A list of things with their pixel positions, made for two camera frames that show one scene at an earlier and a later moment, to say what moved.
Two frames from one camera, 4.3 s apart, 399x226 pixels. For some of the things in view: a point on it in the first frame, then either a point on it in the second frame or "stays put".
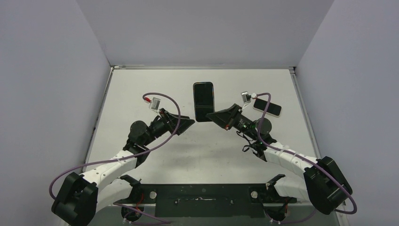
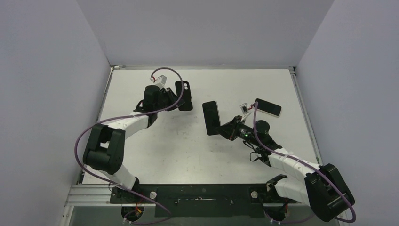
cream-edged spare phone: x=274 y=109 stays put
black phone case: x=203 y=95 -> x=187 y=105
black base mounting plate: x=208 y=200 stays put
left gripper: x=167 y=119 -> x=169 y=93
